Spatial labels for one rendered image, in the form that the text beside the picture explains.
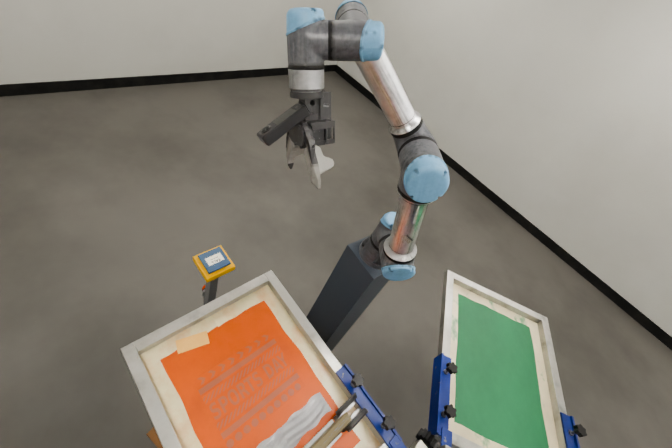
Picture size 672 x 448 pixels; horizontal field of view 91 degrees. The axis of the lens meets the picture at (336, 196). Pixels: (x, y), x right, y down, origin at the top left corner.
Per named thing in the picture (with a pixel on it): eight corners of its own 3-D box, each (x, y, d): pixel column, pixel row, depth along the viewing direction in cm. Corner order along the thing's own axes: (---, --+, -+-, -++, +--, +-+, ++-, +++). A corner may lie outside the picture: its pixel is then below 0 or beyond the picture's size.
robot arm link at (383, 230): (396, 231, 140) (411, 210, 131) (401, 258, 130) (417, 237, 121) (369, 226, 137) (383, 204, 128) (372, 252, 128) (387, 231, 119)
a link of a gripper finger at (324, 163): (342, 180, 72) (330, 141, 73) (319, 186, 70) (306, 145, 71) (336, 184, 75) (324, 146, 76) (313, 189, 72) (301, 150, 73)
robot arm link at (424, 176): (406, 252, 130) (444, 136, 92) (412, 286, 120) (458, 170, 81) (375, 252, 130) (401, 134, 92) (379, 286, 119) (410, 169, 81)
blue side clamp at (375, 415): (330, 377, 126) (336, 371, 121) (340, 369, 129) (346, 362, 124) (385, 454, 114) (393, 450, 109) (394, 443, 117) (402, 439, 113)
